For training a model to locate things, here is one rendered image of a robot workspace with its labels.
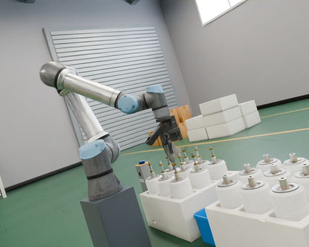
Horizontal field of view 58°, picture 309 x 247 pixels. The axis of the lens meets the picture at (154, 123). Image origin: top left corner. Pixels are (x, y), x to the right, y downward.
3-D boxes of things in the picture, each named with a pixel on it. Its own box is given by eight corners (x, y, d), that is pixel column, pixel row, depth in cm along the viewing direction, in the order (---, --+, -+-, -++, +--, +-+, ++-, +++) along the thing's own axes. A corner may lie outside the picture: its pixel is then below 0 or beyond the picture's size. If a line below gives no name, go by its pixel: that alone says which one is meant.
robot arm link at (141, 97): (118, 99, 125) (141, 91, 123) (125, 99, 136) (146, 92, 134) (123, 116, 125) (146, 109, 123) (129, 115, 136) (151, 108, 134)
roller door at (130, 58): (86, 163, 613) (43, 26, 606) (84, 164, 623) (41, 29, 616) (187, 127, 806) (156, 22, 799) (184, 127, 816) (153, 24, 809)
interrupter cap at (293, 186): (289, 195, 77) (289, 192, 77) (266, 192, 83) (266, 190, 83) (304, 185, 81) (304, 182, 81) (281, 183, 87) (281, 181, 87)
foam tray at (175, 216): (191, 242, 120) (179, 202, 119) (148, 225, 153) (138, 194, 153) (250, 205, 139) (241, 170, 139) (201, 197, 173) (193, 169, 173)
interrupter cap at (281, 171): (278, 178, 93) (277, 176, 93) (259, 177, 99) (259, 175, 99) (291, 170, 97) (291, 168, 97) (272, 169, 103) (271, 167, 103)
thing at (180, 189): (186, 223, 124) (174, 184, 123) (176, 218, 133) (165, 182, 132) (203, 214, 128) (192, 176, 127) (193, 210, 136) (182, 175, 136)
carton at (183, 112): (192, 118, 554) (188, 104, 553) (183, 121, 540) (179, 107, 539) (182, 121, 578) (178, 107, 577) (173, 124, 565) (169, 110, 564)
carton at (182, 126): (191, 135, 543) (186, 120, 542) (182, 139, 528) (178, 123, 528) (180, 137, 566) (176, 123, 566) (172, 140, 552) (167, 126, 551)
